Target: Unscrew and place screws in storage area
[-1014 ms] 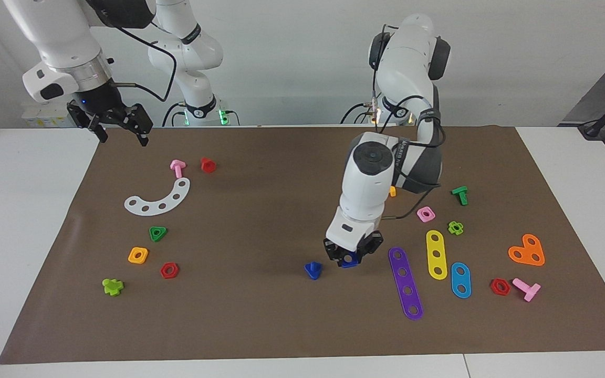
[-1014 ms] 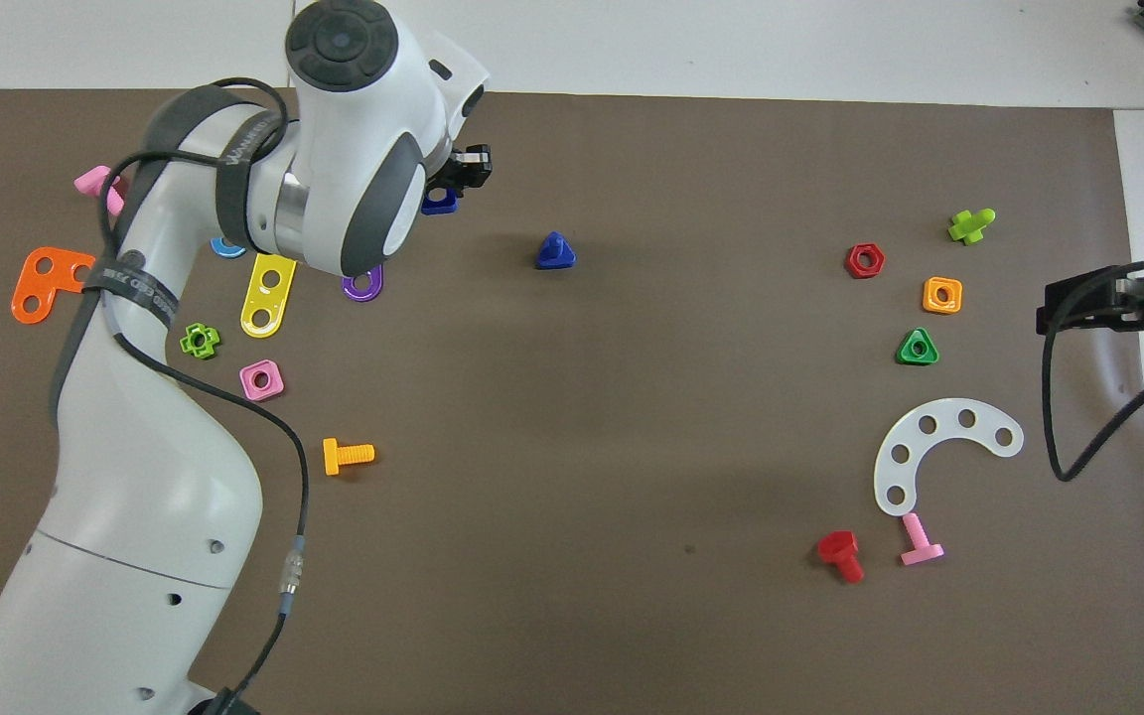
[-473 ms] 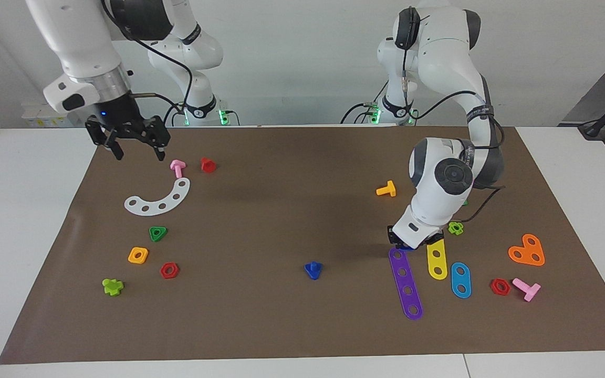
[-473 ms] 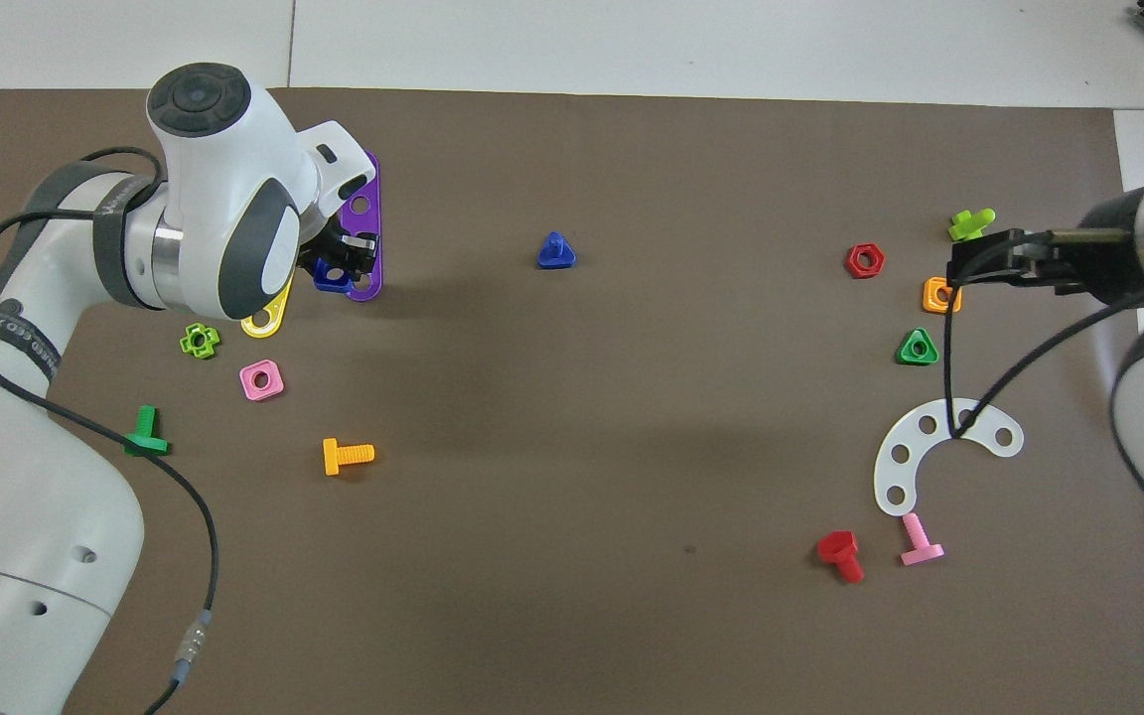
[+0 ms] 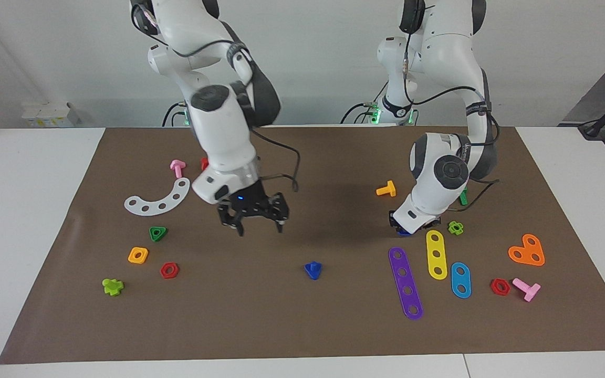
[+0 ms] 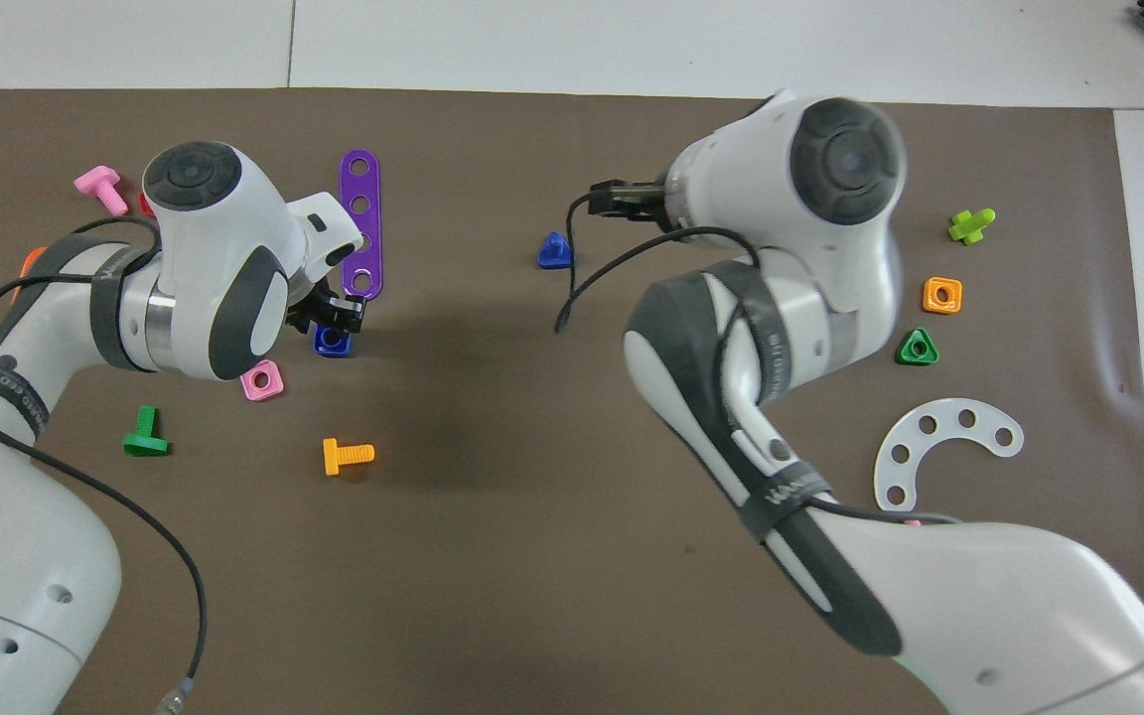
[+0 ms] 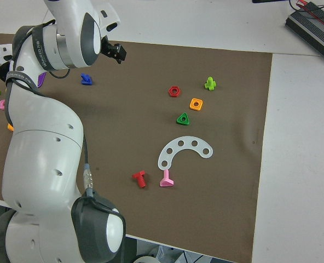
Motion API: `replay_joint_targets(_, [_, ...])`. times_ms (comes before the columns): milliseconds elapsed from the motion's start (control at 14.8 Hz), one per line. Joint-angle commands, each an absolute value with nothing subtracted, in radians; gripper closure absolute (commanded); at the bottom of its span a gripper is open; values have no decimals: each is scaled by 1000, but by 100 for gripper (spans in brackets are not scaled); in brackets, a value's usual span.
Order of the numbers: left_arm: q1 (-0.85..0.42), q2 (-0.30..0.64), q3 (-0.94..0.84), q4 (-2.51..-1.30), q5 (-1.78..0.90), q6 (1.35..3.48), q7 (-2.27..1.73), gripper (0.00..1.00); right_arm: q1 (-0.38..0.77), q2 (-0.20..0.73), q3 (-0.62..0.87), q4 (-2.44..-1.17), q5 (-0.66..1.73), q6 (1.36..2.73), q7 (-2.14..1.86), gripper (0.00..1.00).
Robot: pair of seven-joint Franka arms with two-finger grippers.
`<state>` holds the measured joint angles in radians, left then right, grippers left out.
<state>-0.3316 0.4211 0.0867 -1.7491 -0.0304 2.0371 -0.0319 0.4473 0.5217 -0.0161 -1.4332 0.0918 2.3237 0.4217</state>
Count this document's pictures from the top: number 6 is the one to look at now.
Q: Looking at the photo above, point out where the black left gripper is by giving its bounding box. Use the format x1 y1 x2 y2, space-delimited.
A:
284 276 366 336

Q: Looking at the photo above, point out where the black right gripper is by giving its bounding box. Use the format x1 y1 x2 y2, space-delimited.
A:
587 178 674 222

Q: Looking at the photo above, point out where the pink square nut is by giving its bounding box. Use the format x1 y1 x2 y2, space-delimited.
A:
241 359 286 402

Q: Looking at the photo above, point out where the purple four-hole plate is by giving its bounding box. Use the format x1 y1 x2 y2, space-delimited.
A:
339 149 382 299

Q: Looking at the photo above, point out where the orange plastic screw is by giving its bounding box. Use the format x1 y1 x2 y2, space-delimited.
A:
323 438 375 477

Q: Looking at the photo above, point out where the green plastic screw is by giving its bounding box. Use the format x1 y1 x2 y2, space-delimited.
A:
123 405 172 458

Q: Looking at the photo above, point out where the brown table mat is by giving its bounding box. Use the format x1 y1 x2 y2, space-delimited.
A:
0 87 1144 715

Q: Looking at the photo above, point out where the lime green cross screw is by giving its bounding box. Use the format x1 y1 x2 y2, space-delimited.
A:
947 208 997 245

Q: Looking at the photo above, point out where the white curved hole plate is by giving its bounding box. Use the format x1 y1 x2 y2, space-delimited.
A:
873 398 1025 512

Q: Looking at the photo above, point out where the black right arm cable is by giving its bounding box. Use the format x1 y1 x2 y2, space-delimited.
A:
553 192 962 525

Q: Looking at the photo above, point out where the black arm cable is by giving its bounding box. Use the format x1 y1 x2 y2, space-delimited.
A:
0 214 211 715
553 192 962 525

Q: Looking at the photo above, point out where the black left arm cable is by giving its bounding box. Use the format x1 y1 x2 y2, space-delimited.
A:
0 214 211 715

